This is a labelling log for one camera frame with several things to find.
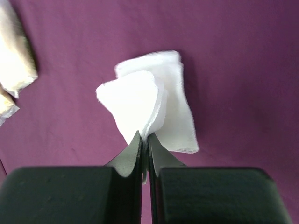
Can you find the white gauze pad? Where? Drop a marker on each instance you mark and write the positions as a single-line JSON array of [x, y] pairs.
[[178, 131], [137, 102]]

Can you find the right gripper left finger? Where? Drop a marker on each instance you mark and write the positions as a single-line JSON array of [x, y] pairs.
[[109, 194]]

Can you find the gauze packet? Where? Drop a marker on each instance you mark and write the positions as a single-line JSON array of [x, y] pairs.
[[17, 65], [7, 106]]

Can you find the purple cloth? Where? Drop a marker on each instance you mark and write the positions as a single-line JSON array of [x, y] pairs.
[[241, 76]]

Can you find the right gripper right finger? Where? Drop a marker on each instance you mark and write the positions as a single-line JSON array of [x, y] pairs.
[[210, 195]]

